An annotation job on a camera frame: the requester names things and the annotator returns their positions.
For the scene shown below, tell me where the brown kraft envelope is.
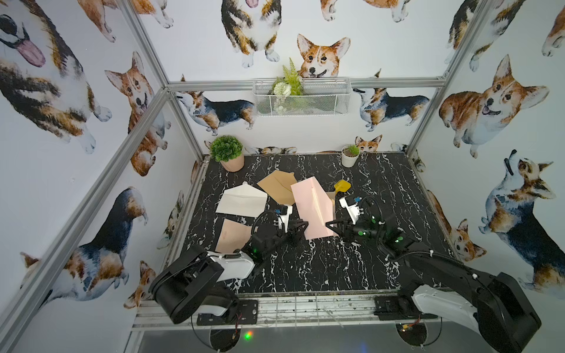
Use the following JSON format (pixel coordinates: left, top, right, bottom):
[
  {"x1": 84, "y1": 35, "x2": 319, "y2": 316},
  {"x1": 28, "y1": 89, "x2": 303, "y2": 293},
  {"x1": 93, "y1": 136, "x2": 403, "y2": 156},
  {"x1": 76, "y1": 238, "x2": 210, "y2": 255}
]
[{"x1": 257, "y1": 170, "x2": 297, "y2": 205}]

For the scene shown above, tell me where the small plant white pot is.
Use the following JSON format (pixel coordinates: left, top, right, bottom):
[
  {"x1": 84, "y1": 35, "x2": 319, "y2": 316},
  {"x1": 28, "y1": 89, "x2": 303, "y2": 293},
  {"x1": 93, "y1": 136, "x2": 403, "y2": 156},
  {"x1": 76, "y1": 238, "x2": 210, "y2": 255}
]
[{"x1": 341, "y1": 145, "x2": 360, "y2": 168}]

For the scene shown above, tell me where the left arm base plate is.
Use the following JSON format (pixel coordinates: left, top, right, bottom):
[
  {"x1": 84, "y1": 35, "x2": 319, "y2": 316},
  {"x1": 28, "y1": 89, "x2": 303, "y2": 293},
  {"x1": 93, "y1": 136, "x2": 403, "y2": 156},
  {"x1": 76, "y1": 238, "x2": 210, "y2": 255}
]
[{"x1": 197, "y1": 299, "x2": 259, "y2": 327}]

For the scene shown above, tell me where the white wire wall basket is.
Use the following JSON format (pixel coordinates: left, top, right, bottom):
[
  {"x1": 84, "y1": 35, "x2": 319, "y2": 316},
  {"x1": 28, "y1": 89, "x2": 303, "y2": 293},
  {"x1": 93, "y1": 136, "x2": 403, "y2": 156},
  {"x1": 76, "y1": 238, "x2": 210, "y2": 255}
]
[{"x1": 252, "y1": 77, "x2": 353, "y2": 116}]

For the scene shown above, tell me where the green plant pink pot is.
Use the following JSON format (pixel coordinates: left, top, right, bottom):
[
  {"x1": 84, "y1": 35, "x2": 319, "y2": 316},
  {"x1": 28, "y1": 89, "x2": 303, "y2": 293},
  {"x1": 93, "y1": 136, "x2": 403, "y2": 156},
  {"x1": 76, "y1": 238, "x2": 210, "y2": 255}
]
[{"x1": 209, "y1": 135, "x2": 244, "y2": 172}]

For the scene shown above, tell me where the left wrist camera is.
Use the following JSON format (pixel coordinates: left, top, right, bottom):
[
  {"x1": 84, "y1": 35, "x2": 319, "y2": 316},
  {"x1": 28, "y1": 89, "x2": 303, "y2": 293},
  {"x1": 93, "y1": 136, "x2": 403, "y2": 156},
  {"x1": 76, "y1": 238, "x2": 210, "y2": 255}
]
[{"x1": 275, "y1": 204, "x2": 294, "y2": 234}]

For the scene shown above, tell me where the white envelope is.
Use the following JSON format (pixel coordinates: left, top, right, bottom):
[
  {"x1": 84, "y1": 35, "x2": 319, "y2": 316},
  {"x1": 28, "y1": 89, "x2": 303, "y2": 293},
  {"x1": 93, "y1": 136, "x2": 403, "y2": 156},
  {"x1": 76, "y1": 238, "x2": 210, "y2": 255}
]
[{"x1": 216, "y1": 182, "x2": 268, "y2": 218}]

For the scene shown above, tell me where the cream letter paper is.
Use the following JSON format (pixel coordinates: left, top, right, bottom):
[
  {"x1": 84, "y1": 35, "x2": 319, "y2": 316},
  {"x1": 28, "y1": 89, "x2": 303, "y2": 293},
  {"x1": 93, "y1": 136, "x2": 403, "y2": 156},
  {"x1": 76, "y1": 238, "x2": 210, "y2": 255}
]
[{"x1": 326, "y1": 191, "x2": 335, "y2": 207}]

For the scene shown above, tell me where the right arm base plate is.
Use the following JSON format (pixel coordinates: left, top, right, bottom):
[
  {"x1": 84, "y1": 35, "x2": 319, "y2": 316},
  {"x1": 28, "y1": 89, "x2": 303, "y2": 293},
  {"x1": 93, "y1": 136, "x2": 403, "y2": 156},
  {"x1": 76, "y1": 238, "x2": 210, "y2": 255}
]
[{"x1": 374, "y1": 295, "x2": 438, "y2": 321}]

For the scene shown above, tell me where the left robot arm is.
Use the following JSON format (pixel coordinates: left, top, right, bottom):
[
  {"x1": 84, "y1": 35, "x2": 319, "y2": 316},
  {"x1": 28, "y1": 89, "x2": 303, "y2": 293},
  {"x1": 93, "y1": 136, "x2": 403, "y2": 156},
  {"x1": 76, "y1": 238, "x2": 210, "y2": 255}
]
[{"x1": 149, "y1": 216, "x2": 308, "y2": 325}]

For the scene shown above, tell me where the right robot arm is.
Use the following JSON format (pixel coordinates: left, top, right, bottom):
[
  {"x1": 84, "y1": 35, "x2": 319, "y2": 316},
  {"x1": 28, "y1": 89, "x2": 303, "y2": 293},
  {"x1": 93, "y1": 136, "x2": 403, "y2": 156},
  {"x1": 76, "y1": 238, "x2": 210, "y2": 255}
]
[{"x1": 326, "y1": 212, "x2": 541, "y2": 352}]

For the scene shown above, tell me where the fern and white flower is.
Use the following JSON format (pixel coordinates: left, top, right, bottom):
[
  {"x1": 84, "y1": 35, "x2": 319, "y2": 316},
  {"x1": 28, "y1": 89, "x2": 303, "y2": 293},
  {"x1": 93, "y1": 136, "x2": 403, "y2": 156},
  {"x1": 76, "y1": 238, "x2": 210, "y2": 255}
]
[{"x1": 271, "y1": 59, "x2": 304, "y2": 114}]

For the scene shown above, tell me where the yellow toy shovel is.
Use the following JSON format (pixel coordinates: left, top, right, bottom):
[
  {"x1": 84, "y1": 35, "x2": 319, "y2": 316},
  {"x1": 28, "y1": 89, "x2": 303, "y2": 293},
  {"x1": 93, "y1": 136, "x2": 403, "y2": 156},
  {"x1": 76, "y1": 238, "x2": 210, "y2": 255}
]
[{"x1": 334, "y1": 179, "x2": 352, "y2": 194}]

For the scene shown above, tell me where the pink envelope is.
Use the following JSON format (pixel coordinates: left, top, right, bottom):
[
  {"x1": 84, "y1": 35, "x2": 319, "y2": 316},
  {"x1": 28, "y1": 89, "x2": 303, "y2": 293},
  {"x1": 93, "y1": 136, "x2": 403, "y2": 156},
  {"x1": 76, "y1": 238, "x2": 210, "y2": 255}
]
[{"x1": 291, "y1": 176, "x2": 336, "y2": 241}]

